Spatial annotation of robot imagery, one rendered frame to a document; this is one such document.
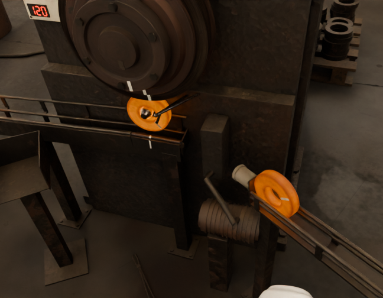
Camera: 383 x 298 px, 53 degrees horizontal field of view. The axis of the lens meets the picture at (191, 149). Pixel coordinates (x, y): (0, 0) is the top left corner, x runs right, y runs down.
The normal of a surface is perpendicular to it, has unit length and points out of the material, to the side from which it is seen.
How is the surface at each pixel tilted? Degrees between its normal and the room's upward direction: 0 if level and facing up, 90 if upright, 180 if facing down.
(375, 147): 0
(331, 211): 0
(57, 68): 0
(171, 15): 63
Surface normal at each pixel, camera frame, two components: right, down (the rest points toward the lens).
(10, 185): -0.14, -0.70
